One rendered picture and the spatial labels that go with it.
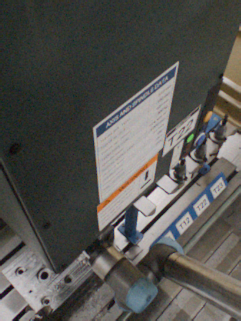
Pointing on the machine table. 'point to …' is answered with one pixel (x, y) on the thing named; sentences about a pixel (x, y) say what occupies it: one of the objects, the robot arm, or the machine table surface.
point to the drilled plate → (81, 272)
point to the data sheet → (133, 133)
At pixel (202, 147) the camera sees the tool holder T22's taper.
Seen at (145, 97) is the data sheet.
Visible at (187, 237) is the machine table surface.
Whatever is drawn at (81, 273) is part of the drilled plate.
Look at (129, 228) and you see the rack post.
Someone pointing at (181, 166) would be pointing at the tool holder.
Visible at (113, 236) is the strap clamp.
